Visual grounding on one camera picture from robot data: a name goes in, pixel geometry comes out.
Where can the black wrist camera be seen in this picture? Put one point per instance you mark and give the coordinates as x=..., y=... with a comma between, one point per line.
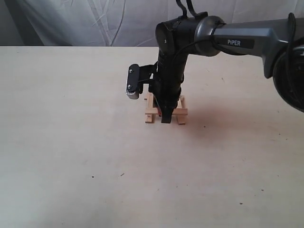
x=137, y=77

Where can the white backdrop cloth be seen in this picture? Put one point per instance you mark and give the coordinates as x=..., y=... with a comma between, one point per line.
x=113, y=23

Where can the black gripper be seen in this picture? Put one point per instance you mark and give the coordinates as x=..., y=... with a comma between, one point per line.
x=166, y=92

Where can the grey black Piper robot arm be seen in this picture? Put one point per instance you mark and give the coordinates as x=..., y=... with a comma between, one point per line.
x=279, y=43

